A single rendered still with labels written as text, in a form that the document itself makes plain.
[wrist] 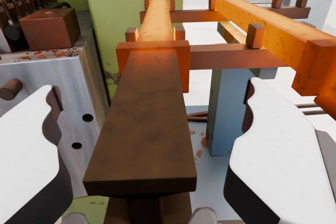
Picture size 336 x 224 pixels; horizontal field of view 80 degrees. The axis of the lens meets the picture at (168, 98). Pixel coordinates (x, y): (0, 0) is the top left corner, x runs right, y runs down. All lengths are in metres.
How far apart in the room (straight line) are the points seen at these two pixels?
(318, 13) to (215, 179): 4.01
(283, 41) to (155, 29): 0.11
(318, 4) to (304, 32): 4.05
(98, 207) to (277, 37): 0.72
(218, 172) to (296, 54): 0.28
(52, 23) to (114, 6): 0.19
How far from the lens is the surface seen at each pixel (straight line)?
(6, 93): 0.47
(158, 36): 0.17
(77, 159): 0.61
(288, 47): 0.19
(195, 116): 0.50
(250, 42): 0.22
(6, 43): 0.54
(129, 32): 0.20
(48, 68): 0.47
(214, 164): 0.42
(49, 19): 0.50
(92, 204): 0.78
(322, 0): 4.25
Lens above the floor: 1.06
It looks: 33 degrees down
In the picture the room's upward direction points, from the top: 2 degrees counter-clockwise
